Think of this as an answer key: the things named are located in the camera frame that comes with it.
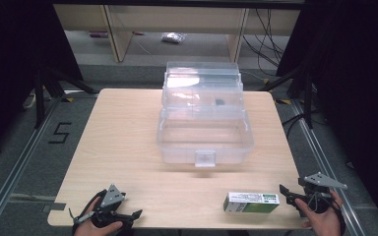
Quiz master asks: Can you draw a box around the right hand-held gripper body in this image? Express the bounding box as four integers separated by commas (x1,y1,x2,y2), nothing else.
296,172,348,214

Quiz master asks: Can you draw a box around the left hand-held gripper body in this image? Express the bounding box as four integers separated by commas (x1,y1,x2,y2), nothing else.
73,183,133,229

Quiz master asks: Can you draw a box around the white and green carton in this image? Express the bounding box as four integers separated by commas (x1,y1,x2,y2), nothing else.
222,192,281,214

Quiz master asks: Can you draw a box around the clear plastic storage box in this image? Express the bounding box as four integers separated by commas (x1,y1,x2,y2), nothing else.
157,61,255,168

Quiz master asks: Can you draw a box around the person's right hand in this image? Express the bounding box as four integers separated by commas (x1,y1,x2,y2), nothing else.
293,190,345,236

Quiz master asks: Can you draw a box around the person's left hand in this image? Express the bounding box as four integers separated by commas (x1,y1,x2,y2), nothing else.
73,196,124,236

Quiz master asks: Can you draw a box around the black tape numeral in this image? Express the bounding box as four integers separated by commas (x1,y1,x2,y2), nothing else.
47,122,73,145

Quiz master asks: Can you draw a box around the black tripod stand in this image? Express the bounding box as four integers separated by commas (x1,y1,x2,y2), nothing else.
33,66,98,130
259,64,315,130

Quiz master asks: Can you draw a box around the black curtain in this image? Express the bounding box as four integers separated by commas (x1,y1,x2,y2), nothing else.
0,0,85,164
276,0,378,234

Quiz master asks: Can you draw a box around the light wooden shelf unit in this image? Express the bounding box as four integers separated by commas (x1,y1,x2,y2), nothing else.
52,3,301,63

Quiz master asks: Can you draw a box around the clear plastic bag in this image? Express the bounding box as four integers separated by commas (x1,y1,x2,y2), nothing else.
160,31,187,44

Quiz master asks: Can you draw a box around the metal floor rail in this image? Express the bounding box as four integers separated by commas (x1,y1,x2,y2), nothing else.
289,98,358,236
0,88,80,236

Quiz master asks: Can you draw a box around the black floor cable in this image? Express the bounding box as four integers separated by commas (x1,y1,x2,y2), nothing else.
281,110,313,138

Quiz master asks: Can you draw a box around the bundle of black cables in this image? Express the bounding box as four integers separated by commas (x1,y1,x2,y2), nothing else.
241,8,285,68

